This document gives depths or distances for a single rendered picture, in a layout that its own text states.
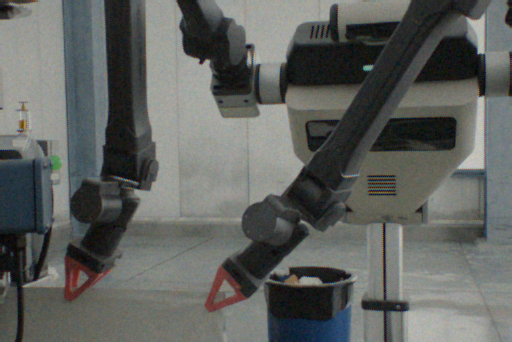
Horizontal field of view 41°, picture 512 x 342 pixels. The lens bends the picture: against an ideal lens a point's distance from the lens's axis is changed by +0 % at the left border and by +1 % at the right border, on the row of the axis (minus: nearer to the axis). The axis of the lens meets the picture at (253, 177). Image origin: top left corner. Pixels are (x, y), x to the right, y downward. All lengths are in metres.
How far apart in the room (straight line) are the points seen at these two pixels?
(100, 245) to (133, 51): 0.32
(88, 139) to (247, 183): 2.33
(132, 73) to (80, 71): 8.89
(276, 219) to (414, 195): 0.61
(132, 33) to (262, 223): 0.34
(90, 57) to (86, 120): 0.88
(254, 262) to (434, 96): 0.54
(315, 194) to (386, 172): 0.47
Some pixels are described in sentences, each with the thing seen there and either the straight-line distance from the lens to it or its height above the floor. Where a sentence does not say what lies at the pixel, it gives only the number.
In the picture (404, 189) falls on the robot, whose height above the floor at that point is 1.21.
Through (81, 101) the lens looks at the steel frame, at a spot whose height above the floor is 1.92.
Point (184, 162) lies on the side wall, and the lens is 9.56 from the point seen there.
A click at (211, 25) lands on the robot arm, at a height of 1.53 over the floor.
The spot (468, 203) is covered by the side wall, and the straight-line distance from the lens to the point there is 9.09.
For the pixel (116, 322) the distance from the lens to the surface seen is 1.17.
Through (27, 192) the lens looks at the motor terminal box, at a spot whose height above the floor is 1.26.
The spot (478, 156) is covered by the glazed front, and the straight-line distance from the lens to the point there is 9.05.
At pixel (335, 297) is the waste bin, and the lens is 3.26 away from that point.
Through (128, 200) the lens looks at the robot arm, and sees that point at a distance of 1.12.
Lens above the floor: 1.32
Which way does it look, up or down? 3 degrees down
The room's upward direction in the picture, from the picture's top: 1 degrees counter-clockwise
